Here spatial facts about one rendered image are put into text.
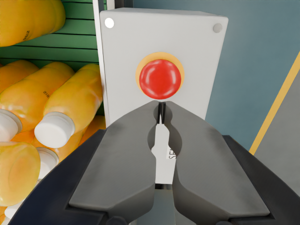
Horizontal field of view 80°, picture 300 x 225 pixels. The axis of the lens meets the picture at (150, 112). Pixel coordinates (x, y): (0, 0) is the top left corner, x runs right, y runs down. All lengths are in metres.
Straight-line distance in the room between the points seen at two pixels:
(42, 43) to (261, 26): 1.26
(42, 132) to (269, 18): 1.37
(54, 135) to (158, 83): 0.15
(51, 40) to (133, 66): 0.27
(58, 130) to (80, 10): 0.22
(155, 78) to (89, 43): 0.25
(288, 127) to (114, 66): 1.81
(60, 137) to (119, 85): 0.11
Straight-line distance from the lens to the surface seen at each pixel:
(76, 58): 0.40
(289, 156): 2.17
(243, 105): 1.60
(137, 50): 0.16
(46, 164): 0.29
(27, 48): 0.44
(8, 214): 0.43
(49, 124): 0.24
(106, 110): 0.33
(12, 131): 0.28
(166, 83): 0.16
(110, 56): 0.16
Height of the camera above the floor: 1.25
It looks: 58 degrees down
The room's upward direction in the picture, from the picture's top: 177 degrees counter-clockwise
